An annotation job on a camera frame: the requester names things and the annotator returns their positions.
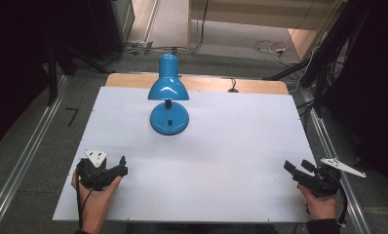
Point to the blue desk lamp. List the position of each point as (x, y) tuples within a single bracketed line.
[(168, 118)]

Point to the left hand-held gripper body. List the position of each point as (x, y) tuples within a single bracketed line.
[(93, 172)]

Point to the black curtain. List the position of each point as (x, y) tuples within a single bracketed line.
[(29, 48), (370, 81)]

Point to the person's right hand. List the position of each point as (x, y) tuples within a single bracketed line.
[(322, 206)]

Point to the person's left hand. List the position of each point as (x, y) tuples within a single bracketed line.
[(96, 203)]

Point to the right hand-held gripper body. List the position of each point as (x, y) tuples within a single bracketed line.
[(322, 182)]

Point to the aluminium floor rail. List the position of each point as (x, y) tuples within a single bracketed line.
[(23, 159), (336, 165)]

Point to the black metal stand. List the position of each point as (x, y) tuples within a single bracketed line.
[(52, 78)]

